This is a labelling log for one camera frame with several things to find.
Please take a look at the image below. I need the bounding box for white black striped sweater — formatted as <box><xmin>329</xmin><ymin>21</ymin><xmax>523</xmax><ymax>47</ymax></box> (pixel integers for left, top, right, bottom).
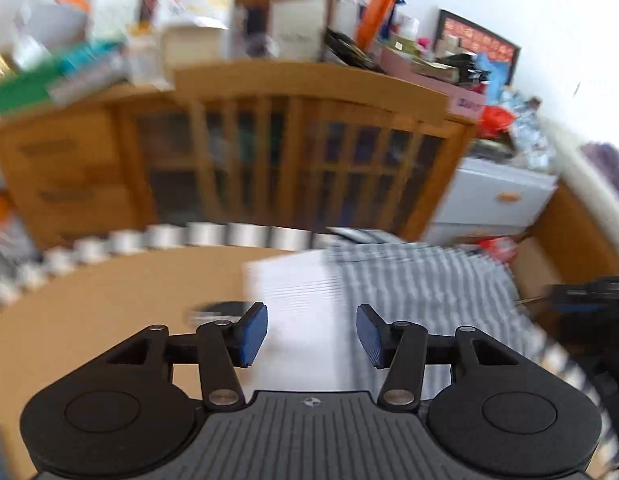
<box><xmin>244</xmin><ymin>243</ymin><xmax>543</xmax><ymax>393</ymax></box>

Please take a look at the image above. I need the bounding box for beige sofa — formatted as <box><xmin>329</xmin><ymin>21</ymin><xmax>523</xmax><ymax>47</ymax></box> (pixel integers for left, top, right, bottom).
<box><xmin>539</xmin><ymin>117</ymin><xmax>619</xmax><ymax>255</ymax></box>

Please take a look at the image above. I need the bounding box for white small drawer cabinet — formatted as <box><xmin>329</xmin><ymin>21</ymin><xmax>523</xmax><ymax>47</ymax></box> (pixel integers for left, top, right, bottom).
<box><xmin>421</xmin><ymin>157</ymin><xmax>557</xmax><ymax>245</ymax></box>

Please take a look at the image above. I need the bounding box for framed red picture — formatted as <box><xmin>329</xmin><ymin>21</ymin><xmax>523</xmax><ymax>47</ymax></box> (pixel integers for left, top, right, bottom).
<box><xmin>434</xmin><ymin>9</ymin><xmax>521</xmax><ymax>84</ymax></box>

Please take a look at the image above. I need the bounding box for wooden sideboard with drawers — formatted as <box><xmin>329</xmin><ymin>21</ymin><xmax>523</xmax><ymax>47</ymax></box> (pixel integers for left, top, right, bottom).
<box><xmin>0</xmin><ymin>61</ymin><xmax>475</xmax><ymax>249</ymax></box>

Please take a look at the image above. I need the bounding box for green plastic bin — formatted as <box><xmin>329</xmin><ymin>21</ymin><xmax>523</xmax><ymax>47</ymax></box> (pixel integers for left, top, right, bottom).
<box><xmin>0</xmin><ymin>65</ymin><xmax>64</xmax><ymax>116</ymax></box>

